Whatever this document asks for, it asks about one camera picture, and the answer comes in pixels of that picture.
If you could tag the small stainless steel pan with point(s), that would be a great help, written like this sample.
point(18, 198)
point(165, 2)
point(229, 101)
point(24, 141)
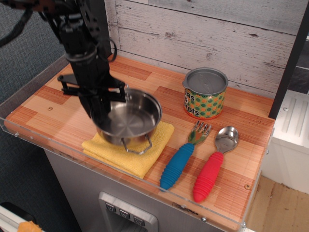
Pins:
point(131, 123)

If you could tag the peas and carrots toy can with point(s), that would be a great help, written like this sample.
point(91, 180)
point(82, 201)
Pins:
point(204, 93)

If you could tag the white appliance at right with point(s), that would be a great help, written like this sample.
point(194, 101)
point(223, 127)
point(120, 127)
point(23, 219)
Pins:
point(287, 156)

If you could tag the red handled toy spoon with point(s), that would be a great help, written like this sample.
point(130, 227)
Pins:
point(226, 140)

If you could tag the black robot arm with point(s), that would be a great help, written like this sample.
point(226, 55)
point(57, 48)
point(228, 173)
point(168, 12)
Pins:
point(78, 30)

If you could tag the yellow folded cloth napkin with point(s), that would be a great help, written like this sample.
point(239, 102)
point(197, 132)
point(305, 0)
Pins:
point(135, 164)

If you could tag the blue handled toy fork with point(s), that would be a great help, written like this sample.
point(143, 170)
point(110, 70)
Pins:
point(177, 163)

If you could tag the black vertical post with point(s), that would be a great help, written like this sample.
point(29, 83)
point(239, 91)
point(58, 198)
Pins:
point(100, 12)

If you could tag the silver dispenser button panel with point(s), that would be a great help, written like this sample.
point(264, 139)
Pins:
point(120, 216)

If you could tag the grey toy fridge cabinet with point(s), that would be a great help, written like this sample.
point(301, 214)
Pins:
point(82, 186)

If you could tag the orange object bottom left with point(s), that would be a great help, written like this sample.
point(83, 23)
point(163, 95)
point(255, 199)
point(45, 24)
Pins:
point(29, 226)

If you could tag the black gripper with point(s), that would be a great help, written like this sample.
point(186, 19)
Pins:
point(92, 81)

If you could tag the clear acrylic table guard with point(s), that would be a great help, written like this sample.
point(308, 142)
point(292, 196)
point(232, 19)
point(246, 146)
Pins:
point(42, 115)

